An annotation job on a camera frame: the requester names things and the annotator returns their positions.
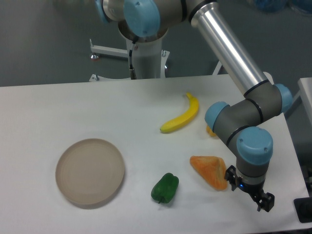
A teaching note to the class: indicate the blue bag in background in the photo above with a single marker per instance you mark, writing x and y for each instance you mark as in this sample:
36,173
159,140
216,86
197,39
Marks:
273,6

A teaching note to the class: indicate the yellow banana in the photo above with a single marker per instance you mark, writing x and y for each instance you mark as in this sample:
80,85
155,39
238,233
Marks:
183,119

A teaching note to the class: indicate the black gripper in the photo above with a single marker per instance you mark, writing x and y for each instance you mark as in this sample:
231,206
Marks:
251,185

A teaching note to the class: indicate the yellow pepper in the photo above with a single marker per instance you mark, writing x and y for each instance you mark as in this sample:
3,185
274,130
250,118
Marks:
210,132

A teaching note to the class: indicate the beige round plate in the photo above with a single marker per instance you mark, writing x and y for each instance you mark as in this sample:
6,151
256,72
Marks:
90,172

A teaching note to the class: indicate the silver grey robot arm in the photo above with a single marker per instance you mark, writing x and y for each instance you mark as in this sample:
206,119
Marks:
144,22

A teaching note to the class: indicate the green bell pepper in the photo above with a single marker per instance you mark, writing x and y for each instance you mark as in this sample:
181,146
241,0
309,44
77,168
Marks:
165,189

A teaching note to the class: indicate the white side table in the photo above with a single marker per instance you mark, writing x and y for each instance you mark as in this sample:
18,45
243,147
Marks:
305,87

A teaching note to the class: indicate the black device at table edge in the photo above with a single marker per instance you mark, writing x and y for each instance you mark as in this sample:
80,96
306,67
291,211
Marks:
303,207

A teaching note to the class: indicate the orange triangular bread sandwich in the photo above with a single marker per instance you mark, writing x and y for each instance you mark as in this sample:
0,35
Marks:
212,169

